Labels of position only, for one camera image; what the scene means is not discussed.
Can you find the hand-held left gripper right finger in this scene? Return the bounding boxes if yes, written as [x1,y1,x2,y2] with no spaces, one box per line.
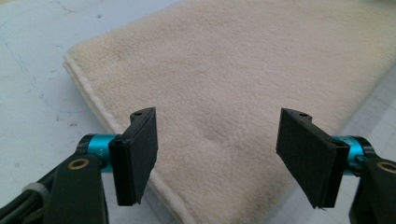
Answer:
[276,107,350,209]

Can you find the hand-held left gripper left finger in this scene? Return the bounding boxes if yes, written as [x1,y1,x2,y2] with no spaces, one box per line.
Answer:
[108,106,159,207]

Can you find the cream terry towel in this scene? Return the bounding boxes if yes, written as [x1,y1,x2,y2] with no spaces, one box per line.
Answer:
[62,0,396,224]

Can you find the white felt mat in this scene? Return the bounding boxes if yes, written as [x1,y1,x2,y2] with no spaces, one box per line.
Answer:
[0,0,396,224]

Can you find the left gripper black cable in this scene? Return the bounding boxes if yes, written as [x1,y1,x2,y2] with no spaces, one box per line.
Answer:
[0,181,56,224]

